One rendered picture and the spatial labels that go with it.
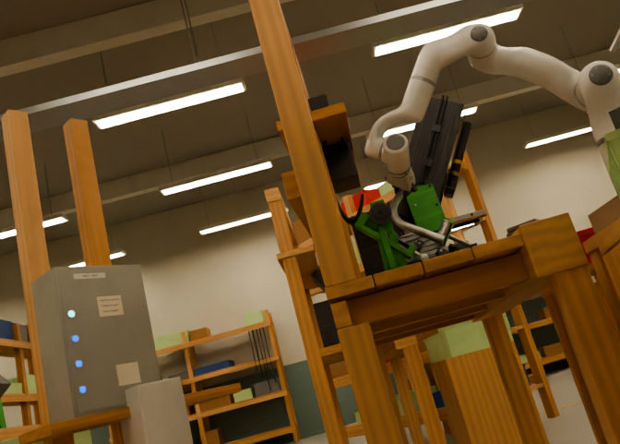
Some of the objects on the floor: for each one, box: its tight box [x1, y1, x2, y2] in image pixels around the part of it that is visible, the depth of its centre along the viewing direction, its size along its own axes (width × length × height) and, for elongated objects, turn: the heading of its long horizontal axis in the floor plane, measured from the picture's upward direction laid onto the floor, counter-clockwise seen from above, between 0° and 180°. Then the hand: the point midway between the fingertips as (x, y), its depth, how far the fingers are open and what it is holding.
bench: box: [325, 234, 620, 444], centre depth 232 cm, size 70×149×88 cm, turn 132°
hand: (401, 190), depth 236 cm, fingers closed on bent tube, 3 cm apart
